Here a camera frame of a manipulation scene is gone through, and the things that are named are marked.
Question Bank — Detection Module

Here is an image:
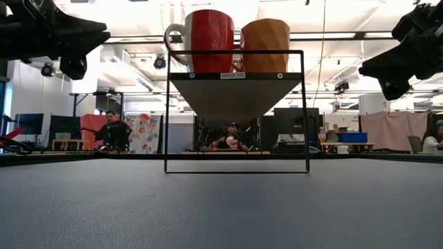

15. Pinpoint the grey chair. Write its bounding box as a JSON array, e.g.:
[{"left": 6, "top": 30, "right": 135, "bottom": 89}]
[{"left": 407, "top": 135, "right": 425, "bottom": 155}]

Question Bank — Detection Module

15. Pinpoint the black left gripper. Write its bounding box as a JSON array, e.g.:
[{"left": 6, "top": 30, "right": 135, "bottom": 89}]
[{"left": 0, "top": 0, "right": 111, "bottom": 62}]

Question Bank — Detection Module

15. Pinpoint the black cabinet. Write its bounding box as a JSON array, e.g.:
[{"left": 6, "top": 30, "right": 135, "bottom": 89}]
[{"left": 273, "top": 107, "right": 320, "bottom": 153}]

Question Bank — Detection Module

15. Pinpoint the blue-grey table mat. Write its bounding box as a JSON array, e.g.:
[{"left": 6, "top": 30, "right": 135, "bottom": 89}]
[{"left": 0, "top": 158, "right": 443, "bottom": 249}]

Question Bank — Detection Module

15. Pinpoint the black hose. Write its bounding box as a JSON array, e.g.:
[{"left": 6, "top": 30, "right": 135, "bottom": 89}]
[{"left": 0, "top": 136, "right": 37, "bottom": 156}]

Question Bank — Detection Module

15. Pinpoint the person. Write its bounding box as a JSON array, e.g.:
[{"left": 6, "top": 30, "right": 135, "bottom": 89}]
[
  {"left": 422, "top": 120, "right": 443, "bottom": 156},
  {"left": 95, "top": 110, "right": 133, "bottom": 152},
  {"left": 210, "top": 122, "right": 248, "bottom": 151}
]

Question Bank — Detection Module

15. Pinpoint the black divider panel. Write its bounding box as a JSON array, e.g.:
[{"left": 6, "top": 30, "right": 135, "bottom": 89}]
[{"left": 49, "top": 115, "right": 82, "bottom": 141}]

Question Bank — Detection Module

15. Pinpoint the red and white mug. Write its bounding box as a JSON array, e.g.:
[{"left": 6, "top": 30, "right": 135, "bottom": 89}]
[{"left": 163, "top": 9, "right": 235, "bottom": 73}]

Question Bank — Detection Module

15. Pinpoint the blue plastic bin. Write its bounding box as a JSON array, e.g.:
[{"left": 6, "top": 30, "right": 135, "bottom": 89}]
[{"left": 338, "top": 132, "right": 369, "bottom": 144}]

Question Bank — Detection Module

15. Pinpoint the red bar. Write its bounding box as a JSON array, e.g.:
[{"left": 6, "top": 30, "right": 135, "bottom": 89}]
[{"left": 0, "top": 127, "right": 28, "bottom": 146}]

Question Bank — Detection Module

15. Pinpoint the wooden bench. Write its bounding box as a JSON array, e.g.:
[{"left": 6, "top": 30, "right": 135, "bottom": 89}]
[{"left": 320, "top": 142, "right": 376, "bottom": 154}]

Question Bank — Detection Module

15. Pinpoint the dark computer monitor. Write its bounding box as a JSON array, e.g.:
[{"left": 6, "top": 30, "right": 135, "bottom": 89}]
[{"left": 13, "top": 113, "right": 45, "bottom": 136}]

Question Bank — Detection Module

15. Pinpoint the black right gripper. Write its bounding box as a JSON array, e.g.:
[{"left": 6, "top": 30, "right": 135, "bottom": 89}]
[{"left": 359, "top": 1, "right": 443, "bottom": 80}]

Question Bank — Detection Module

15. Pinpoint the beige hanging cloth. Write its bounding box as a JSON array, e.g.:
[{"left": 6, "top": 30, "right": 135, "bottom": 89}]
[{"left": 359, "top": 111, "right": 429, "bottom": 152}]

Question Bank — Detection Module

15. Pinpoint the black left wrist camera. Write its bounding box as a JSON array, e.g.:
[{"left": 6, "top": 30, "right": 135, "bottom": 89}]
[{"left": 59, "top": 54, "right": 88, "bottom": 81}]

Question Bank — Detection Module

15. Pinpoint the orange faceted mug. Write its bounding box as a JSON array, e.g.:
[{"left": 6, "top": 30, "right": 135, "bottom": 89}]
[{"left": 239, "top": 18, "right": 291, "bottom": 73}]

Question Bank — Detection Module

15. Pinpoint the long ceiling light fixture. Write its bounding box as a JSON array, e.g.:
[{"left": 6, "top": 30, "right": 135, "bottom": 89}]
[{"left": 103, "top": 30, "right": 399, "bottom": 46}]

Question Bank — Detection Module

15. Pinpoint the floral print cloth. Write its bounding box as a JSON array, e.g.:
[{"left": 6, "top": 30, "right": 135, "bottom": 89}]
[{"left": 123, "top": 113, "right": 163, "bottom": 155}]

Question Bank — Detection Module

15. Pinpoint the salmon red cloth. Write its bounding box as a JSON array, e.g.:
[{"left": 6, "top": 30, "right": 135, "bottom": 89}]
[{"left": 80, "top": 113, "right": 120, "bottom": 151}]

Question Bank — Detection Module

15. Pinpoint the black aluminium table frame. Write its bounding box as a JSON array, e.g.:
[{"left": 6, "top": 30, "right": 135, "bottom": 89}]
[{"left": 0, "top": 153, "right": 443, "bottom": 167}]

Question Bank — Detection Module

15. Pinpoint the wooden shelf black wire frame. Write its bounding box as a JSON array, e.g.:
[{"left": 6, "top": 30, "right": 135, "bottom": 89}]
[{"left": 163, "top": 50, "right": 310, "bottom": 174}]

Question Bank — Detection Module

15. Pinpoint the small wooden table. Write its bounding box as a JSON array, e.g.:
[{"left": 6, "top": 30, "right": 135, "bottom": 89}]
[{"left": 51, "top": 139, "right": 86, "bottom": 152}]

